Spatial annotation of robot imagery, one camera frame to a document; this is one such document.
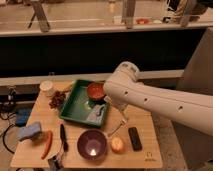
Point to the purple bowl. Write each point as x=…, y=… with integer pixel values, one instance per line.
x=92, y=145

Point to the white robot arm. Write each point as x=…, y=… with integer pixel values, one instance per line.
x=190, y=109

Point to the red bowl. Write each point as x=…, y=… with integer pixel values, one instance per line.
x=95, y=91

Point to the blue grey cloth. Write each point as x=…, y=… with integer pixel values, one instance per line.
x=95, y=116

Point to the green plastic tray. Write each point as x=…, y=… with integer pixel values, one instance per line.
x=78, y=105

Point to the dark red grapes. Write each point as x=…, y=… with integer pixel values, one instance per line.
x=57, y=99

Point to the black remote control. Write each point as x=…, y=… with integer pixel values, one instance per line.
x=135, y=139

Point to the yellow apple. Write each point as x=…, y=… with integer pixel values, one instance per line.
x=117, y=145

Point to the white cup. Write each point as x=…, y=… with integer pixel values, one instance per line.
x=47, y=88

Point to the blue sponge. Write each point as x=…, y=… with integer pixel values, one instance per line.
x=29, y=132

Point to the blue box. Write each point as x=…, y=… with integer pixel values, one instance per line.
x=22, y=116

